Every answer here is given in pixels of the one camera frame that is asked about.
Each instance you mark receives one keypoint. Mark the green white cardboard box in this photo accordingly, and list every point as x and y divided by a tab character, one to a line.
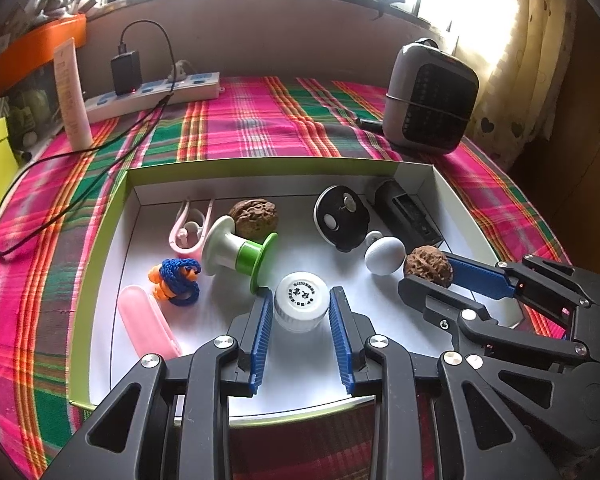
220	310

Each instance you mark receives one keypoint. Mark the heart print curtain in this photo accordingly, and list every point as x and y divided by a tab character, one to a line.
530	60

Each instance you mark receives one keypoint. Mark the white egg-shaped gadget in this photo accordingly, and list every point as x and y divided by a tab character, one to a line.
385	257

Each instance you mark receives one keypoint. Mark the green white spool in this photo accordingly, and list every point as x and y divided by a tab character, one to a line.
247	257

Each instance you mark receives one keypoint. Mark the salmon pink clip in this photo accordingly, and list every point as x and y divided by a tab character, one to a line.
185	250

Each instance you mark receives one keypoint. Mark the pale green jars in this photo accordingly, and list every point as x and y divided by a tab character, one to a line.
30	110

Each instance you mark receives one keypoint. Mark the white bottle cap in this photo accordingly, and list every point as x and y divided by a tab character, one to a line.
301	292

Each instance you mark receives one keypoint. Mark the pink oblong case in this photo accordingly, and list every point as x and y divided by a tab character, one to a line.
145	320

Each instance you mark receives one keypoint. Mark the white power strip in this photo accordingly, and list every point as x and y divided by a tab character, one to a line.
200	87

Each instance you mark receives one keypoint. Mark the orange storage box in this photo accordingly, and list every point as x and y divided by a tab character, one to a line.
40	42

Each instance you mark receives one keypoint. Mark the black rectangular device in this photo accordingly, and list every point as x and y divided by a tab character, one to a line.
405	210

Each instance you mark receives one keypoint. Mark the brown wrinkled walnut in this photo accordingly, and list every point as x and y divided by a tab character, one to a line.
425	267
252	217

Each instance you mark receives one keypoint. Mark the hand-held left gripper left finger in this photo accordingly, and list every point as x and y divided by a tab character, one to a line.
260	345

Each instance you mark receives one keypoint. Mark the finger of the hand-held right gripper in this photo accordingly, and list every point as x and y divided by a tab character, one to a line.
420	295
480	275

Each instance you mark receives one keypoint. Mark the plaid tablecloth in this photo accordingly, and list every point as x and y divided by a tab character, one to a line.
290	120

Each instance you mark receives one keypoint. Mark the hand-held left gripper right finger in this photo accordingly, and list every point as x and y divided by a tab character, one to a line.
342	345

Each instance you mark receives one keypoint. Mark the blue orange knit toy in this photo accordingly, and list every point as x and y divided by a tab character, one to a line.
177	272

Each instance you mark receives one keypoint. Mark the black charger adapter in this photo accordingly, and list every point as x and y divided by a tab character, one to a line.
126	72

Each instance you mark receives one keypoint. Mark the black round button device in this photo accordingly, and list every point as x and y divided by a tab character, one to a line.
340	220

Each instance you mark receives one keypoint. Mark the grey space heater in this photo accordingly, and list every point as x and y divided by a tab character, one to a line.
430	105

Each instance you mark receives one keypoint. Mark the cream cosmetic tube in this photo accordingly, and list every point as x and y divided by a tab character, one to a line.
72	105

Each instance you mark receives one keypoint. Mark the white plug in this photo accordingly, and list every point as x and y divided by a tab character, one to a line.
180	71

